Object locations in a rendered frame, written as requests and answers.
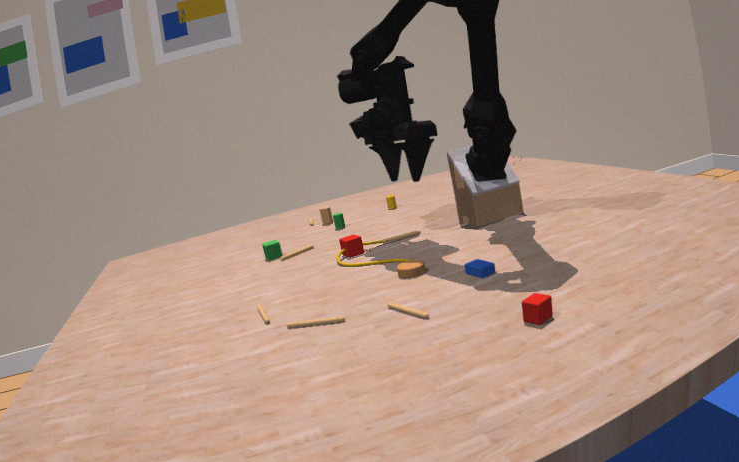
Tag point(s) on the small blue block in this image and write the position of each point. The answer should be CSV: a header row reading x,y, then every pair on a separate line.
x,y
479,268

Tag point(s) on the green cylinder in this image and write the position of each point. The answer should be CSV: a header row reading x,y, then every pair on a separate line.
x,y
339,220

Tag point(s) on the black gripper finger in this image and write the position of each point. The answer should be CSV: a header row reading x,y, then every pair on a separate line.
x,y
416,153
391,157

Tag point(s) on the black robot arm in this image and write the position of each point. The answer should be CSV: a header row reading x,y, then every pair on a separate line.
x,y
485,113

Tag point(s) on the green cube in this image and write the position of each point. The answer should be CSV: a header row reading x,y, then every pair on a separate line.
x,y
272,250

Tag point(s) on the yellow string with thin wooden stick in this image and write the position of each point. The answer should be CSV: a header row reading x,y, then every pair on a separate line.
x,y
376,242

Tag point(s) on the round wooden button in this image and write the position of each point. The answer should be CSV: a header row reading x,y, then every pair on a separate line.
x,y
411,269

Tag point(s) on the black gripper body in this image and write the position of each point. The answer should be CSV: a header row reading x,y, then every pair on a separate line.
x,y
406,128

